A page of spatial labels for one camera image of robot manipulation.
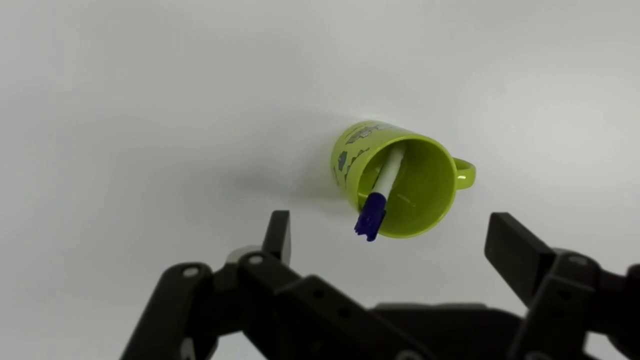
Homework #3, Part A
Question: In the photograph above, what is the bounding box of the lime green plastic mug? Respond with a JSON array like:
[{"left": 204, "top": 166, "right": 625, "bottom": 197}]
[{"left": 327, "top": 119, "right": 477, "bottom": 241}]

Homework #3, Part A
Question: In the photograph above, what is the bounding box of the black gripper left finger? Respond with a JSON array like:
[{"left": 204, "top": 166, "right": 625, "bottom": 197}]
[{"left": 118, "top": 211, "right": 427, "bottom": 360}]

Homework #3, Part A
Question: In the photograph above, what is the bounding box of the white marker blue cap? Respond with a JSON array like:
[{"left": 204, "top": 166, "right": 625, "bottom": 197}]
[{"left": 351, "top": 147, "right": 407, "bottom": 244}]

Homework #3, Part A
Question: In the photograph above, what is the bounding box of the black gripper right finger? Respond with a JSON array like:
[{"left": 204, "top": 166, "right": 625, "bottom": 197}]
[{"left": 483, "top": 211, "right": 640, "bottom": 360}]

